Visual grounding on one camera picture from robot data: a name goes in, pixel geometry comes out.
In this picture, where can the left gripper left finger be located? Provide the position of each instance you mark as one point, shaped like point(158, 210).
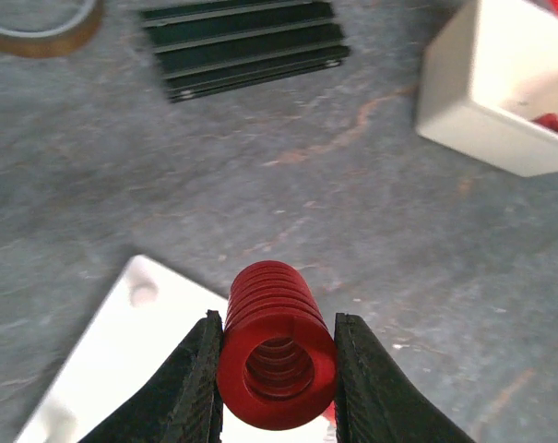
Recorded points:
point(180, 402)

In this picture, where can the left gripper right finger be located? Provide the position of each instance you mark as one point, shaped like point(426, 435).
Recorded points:
point(375, 400)

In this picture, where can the red spring one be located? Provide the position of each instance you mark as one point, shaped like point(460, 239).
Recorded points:
point(278, 367)

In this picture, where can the black aluminium extrusion block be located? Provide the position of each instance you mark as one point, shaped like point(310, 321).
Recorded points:
point(207, 48)

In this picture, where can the red spring in tray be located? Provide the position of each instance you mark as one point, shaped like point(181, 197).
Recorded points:
point(548, 120)

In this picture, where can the white spring tray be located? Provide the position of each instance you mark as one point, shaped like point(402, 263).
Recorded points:
point(487, 74)

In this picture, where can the brown tape roll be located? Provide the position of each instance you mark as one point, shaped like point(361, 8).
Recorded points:
point(60, 37)

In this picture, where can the white peg base plate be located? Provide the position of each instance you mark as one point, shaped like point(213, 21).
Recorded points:
point(145, 315)

